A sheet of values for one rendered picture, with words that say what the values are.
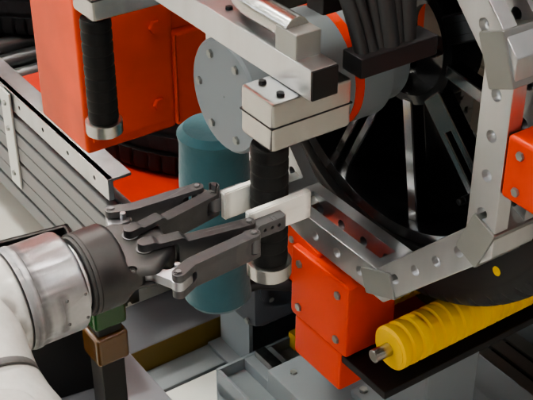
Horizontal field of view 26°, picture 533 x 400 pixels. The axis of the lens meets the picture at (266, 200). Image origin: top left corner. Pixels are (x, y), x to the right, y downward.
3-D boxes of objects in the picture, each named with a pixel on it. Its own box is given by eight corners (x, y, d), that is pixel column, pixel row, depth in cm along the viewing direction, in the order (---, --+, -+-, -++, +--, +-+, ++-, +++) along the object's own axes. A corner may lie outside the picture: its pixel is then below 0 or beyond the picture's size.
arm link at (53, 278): (41, 372, 96) (105, 345, 99) (28, 284, 91) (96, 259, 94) (-4, 315, 102) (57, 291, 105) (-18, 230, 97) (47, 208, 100)
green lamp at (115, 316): (128, 321, 127) (125, 293, 125) (96, 335, 125) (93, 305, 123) (110, 303, 130) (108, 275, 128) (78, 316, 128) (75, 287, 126)
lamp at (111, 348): (131, 356, 130) (128, 328, 128) (99, 370, 128) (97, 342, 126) (113, 337, 133) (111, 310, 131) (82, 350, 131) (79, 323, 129)
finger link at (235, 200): (224, 221, 109) (220, 217, 110) (285, 197, 113) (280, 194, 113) (224, 194, 108) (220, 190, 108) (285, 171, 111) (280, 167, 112)
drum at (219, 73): (412, 125, 132) (422, 11, 124) (258, 182, 121) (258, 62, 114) (337, 79, 141) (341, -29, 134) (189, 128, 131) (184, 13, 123)
